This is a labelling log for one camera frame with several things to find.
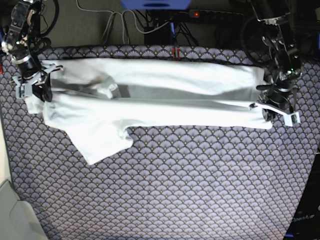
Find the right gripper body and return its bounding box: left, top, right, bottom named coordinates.
left=12, top=64, right=63, bottom=99

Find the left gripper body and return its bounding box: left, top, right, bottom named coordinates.
left=249, top=87, right=301, bottom=126

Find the white T-shirt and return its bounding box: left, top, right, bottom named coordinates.
left=24, top=58, right=272, bottom=165

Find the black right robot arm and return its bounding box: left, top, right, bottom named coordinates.
left=0, top=0, right=63, bottom=102

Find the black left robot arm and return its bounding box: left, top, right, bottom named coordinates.
left=240, top=0, right=302, bottom=127

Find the black case with logo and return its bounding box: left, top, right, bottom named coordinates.
left=284, top=154, right=320, bottom=240

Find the red table clamp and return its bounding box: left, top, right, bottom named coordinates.
left=172, top=46, right=180, bottom=61

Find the patterned purple table cloth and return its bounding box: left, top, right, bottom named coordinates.
left=0, top=55, right=320, bottom=240

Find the blue box overhead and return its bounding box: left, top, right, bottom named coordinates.
left=121, top=0, right=191, bottom=10

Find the black power strip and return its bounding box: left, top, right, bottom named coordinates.
left=188, top=9, right=244, bottom=19

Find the black power adapter box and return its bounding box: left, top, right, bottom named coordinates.
left=144, top=25, right=173, bottom=46

